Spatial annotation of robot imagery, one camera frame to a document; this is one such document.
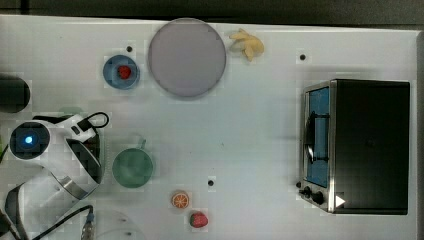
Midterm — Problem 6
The red strawberry in bowl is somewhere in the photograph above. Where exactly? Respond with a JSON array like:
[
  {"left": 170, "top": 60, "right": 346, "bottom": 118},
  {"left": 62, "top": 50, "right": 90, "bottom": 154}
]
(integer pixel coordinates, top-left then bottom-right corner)
[{"left": 118, "top": 66, "right": 131, "bottom": 80}]

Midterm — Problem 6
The green cup with handle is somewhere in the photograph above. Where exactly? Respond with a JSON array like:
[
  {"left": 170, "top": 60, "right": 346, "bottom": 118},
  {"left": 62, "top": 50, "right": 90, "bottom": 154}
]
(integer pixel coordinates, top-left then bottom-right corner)
[{"left": 112, "top": 139, "right": 155, "bottom": 189}]

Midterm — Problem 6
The green strainer basket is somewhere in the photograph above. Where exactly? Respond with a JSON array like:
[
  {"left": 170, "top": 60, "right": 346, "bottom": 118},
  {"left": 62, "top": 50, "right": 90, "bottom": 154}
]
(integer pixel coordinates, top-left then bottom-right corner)
[{"left": 58, "top": 105, "right": 106, "bottom": 168}]

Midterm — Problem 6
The grey round plate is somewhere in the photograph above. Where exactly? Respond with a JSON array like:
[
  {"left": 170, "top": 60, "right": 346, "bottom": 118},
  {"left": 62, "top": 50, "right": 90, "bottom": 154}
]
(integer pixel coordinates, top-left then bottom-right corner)
[{"left": 148, "top": 18, "right": 226, "bottom": 97}]

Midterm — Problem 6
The red strawberry toy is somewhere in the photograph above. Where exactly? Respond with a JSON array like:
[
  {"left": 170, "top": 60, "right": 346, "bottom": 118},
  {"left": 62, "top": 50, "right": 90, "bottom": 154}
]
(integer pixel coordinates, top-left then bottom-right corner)
[{"left": 189, "top": 212, "right": 209, "bottom": 228}]

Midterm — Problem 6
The silver toaster oven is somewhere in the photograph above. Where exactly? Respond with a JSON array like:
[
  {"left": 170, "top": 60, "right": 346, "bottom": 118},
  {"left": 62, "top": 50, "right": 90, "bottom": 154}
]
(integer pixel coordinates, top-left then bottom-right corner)
[{"left": 296, "top": 79, "right": 411, "bottom": 215}]

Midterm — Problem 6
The black frying pan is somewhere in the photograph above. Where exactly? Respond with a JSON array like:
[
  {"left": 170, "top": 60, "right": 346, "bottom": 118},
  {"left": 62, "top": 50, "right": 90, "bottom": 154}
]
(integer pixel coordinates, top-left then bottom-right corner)
[{"left": 0, "top": 75, "right": 31, "bottom": 113}]

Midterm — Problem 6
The orange slice toy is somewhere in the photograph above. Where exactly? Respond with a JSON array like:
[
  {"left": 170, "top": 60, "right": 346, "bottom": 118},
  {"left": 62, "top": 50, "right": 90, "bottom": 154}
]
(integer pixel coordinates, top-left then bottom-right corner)
[{"left": 171, "top": 191, "right": 190, "bottom": 209}]

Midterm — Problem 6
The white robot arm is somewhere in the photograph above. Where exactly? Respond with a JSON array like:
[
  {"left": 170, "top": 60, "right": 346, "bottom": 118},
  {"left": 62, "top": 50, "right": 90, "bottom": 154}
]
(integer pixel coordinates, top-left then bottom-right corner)
[{"left": 3, "top": 114, "right": 103, "bottom": 240}]

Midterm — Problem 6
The blue bowl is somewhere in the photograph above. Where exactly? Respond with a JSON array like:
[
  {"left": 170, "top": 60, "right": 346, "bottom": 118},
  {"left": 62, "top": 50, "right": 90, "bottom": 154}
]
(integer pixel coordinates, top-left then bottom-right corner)
[{"left": 102, "top": 55, "right": 140, "bottom": 90}]

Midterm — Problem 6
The peeled banana toy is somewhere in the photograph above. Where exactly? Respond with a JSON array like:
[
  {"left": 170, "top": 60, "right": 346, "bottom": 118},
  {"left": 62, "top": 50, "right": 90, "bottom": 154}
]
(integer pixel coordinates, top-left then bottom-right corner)
[{"left": 229, "top": 28, "right": 265, "bottom": 62}]

